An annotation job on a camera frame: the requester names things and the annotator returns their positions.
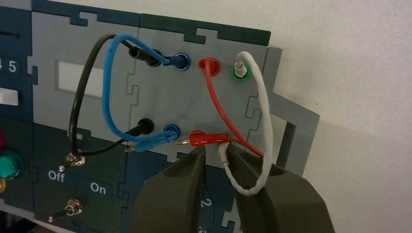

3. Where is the white banana plug wire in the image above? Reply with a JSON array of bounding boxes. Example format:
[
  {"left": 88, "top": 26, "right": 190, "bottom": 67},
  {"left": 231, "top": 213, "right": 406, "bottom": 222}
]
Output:
[{"left": 218, "top": 51, "right": 274, "bottom": 197}]

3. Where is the white display window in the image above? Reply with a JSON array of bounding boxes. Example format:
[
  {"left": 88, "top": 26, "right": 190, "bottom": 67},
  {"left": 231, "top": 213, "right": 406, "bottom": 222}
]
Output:
[{"left": 58, "top": 60, "right": 107, "bottom": 99}]

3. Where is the teal push button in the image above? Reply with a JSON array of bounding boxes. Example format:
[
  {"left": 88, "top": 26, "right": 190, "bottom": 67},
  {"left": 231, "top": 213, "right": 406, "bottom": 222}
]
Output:
[{"left": 0, "top": 148, "right": 25, "bottom": 179}]

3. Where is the dark green grey task box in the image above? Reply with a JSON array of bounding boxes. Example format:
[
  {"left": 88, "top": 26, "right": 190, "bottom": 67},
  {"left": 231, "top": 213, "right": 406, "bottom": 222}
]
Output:
[{"left": 0, "top": 0, "right": 321, "bottom": 233}]

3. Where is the white slider knob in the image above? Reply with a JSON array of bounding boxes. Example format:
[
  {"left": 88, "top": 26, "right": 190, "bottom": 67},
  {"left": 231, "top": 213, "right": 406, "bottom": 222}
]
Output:
[{"left": 0, "top": 89, "right": 19, "bottom": 107}]

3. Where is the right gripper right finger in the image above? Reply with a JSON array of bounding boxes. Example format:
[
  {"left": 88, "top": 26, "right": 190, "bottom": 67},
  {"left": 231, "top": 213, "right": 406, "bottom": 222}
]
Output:
[{"left": 225, "top": 145, "right": 335, "bottom": 233}]

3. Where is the red banana plug wire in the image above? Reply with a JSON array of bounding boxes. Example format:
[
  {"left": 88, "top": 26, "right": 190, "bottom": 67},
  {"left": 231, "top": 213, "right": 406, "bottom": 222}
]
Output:
[{"left": 173, "top": 58, "right": 265, "bottom": 158}]

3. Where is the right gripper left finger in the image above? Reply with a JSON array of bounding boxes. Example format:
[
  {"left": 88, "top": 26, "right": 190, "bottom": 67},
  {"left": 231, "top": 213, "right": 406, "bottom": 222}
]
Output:
[{"left": 128, "top": 146, "right": 206, "bottom": 233}]

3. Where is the black banana plug wire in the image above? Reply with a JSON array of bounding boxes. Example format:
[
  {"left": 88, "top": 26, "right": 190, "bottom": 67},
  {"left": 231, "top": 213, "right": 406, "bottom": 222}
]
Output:
[{"left": 68, "top": 34, "right": 162, "bottom": 157}]

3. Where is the metal toggle switch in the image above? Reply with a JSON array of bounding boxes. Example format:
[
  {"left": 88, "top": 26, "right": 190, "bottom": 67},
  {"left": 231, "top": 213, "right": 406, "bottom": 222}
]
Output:
[
  {"left": 48, "top": 199, "right": 85, "bottom": 223},
  {"left": 59, "top": 153, "right": 86, "bottom": 171}
]

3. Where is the blue banana plug wire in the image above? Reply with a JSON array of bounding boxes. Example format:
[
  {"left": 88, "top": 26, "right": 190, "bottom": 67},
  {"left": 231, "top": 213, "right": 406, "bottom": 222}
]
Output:
[{"left": 102, "top": 33, "right": 191, "bottom": 153}]

